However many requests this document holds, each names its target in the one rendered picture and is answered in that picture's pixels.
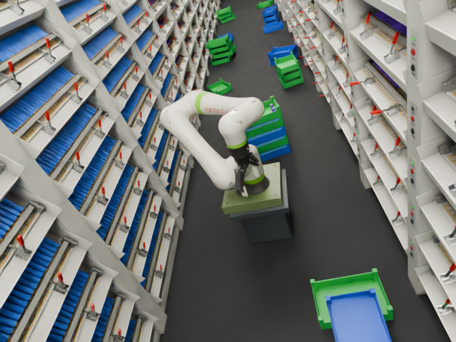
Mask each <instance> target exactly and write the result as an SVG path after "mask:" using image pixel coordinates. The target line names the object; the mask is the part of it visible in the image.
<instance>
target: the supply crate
mask: <svg viewBox="0 0 456 342"><path fill-rule="evenodd" d="M270 99H271V100H268V101H265V102H263V105H264V114H263V116H262V118H260V120H258V121H257V122H255V123H254V124H252V125H251V126H250V127H249V128H251V127H253V126H256V125H259V124H262V123H264V122H266V121H270V120H272V119H275V118H278V117H281V113H280V108H279V106H278V105H277V104H276V102H275V101H274V99H273V96H270ZM270 104H273V107H275V111H274V112H272V110H271V106H270Z"/></svg>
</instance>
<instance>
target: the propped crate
mask: <svg viewBox="0 0 456 342"><path fill-rule="evenodd" d="M325 299H326V305H327V308H328V313H329V317H330V322H331V325H332V330H333V333H334V336H335V341H336V342H392V340H391V337H390V334H389V331H388V329H387V325H386V323H385V319H384V317H383V313H382V311H381V307H380V304H379V301H378V298H377V295H376V291H375V288H370V289H369V290H364V291H360V292H351V293H347V294H339V295H334V296H330V295H326V296H325Z"/></svg>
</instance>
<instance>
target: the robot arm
mask: <svg viewBox="0 0 456 342"><path fill-rule="evenodd" d="M197 114H201V115H223V116H222V117H221V119H220V121H219V123H218V129H219V131H220V133H221V135H222V136H223V138H224V139H225V142H226V144H227V148H228V150H229V153H230V155H231V156H230V157H228V158H227V159H223V158H222V157H221V156H220V155H219V154H218V153H217V152H216V151H215V150H214V149H213V148H212V147H211V146H210V145H209V144H208V143H207V142H206V141H205V140H204V139H203V137H202V136H201V135H200V134H199V132H198V131H197V130H196V129H195V128H194V127H193V125H192V124H191V122H190V121H189V119H190V118H192V117H193V116H195V115H197ZM263 114H264V105H263V103H262V102H261V101H260V100H259V99H258V98H254V97H250V98H232V97H227V96H221V95H218V94H214V93H211V92H205V91H200V90H193V91H190V92H189V93H188V94H186V95H185V96H183V97H182V98H181V99H180V100H178V101H176V102H174V103H173V104H171V105H169V106H167V107H165V108H164V109H163V110H162V111H161V113H160V121H161V124H162V126H163V127H165V128H166V129H167V130H168V131H169V132H170V133H172V134H173V135H174V136H175V137H176V138H177V139H178V140H179V141H180V142H181V143H182V144H183V145H184V146H185V147H186V148H187V149H188V150H189V152H190V153H191V154H192V155H193V156H194V158H196V160H197V161H198V162H199V164H200V165H201V166H202V168H203V169H204V170H205V171H206V173H207V175H208V176H209V177H210V179H211V181H212V182H213V183H214V185H215V186H216V187H217V188H219V189H222V190H223V191H226V190H230V189H233V190H234V191H237V194H238V195H241V194H242V196H246V197H248V194H250V195H256V194H259V193H262V192H264V191H265V190H266V189H267V188H268V187H269V179H268V178H267V177H266V176H265V175H264V169H263V165H262V162H261V158H260V156H259V152H258V150H257V148H256V147H255V146H254V145H249V144H248V141H247V138H246V133H245V131H246V130H247V129H248V128H249V127H250V126H251V125H252V124H254V123H255V122H257V121H258V120H260V118H262V116H263Z"/></svg>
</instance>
